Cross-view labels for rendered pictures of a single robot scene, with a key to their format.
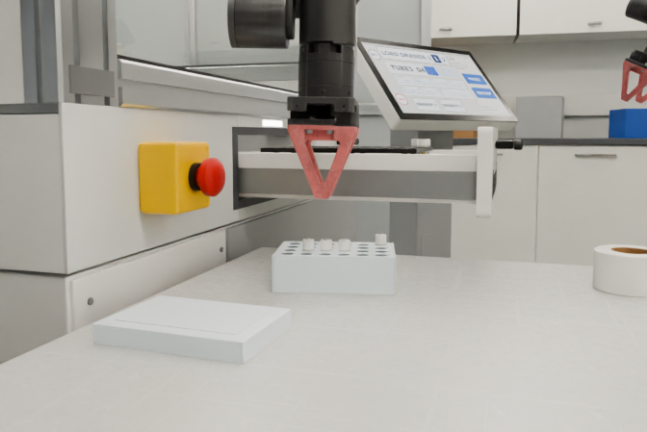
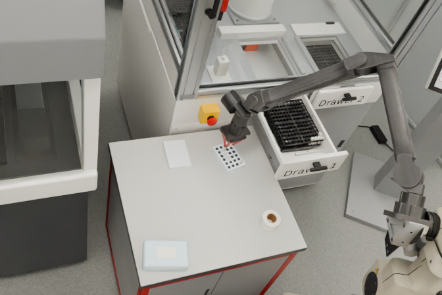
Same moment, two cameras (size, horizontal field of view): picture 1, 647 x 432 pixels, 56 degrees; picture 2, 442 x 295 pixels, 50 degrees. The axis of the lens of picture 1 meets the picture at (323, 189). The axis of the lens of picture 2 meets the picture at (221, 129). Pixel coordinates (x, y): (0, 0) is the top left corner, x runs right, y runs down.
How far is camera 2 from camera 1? 1.56 m
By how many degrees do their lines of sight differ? 55
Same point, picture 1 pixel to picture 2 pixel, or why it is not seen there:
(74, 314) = (171, 130)
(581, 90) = not seen: outside the picture
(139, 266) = (194, 124)
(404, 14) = not seen: outside the picture
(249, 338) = (172, 167)
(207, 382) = (160, 169)
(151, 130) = (207, 101)
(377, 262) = (225, 168)
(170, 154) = (202, 113)
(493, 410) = (174, 208)
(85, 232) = (177, 119)
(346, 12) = (240, 121)
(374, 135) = not seen: outside the picture
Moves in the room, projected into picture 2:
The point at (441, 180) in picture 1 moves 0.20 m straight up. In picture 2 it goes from (276, 160) to (293, 128)
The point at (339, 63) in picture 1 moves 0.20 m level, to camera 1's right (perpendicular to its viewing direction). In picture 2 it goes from (234, 129) to (268, 170)
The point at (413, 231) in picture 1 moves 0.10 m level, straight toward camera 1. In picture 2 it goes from (425, 129) to (412, 133)
